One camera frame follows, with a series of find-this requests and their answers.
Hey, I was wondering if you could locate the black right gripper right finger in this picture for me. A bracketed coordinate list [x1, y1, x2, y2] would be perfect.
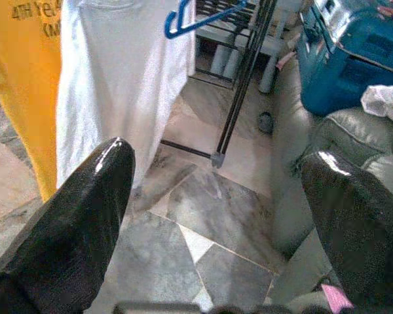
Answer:
[299, 150, 393, 314]

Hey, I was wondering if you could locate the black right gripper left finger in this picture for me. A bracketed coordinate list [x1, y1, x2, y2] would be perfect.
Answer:
[0, 136, 137, 314]

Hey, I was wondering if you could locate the blue plastic clothes hanger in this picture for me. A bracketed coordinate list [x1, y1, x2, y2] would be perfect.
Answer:
[164, 0, 248, 41]

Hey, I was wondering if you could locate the pink paper sheet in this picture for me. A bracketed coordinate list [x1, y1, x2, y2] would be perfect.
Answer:
[320, 283, 355, 311]

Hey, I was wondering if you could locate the grey-green leather sofa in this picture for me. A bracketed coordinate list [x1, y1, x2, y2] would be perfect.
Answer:
[267, 55, 393, 314]

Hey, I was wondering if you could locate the white crumpled cloth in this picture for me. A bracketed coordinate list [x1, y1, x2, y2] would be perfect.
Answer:
[361, 84, 393, 156]

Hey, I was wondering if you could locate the small grey floor object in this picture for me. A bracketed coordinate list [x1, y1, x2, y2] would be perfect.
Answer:
[257, 111, 276, 134]

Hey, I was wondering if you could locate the yellow t-shirt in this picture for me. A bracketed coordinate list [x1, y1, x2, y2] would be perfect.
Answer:
[0, 0, 64, 203]

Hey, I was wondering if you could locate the white t-shirt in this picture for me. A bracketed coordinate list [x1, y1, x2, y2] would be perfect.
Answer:
[56, 0, 197, 190]

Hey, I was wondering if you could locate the teal blue plastic case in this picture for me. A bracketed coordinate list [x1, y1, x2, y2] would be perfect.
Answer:
[296, 0, 393, 116]

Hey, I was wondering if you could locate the black metal clothes drying rack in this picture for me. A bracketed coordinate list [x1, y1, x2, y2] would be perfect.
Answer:
[160, 0, 282, 169]

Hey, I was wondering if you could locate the pale grey slatted bench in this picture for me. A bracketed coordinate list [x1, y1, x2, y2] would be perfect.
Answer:
[195, 0, 288, 95]

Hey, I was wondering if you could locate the pink strap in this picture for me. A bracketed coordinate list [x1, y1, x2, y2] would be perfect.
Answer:
[276, 50, 298, 70]

